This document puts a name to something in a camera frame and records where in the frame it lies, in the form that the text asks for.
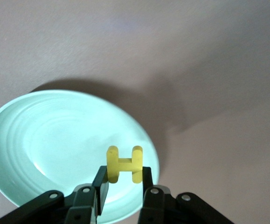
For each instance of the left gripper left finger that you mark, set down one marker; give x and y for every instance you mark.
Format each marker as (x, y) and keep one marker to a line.
(102, 186)

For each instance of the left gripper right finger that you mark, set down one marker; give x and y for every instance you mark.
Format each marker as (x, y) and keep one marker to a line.
(148, 198)

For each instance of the yellow foam letter H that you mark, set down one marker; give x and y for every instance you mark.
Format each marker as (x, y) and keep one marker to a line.
(125, 164)

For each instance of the light green plate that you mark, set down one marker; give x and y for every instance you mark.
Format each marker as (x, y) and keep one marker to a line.
(43, 144)

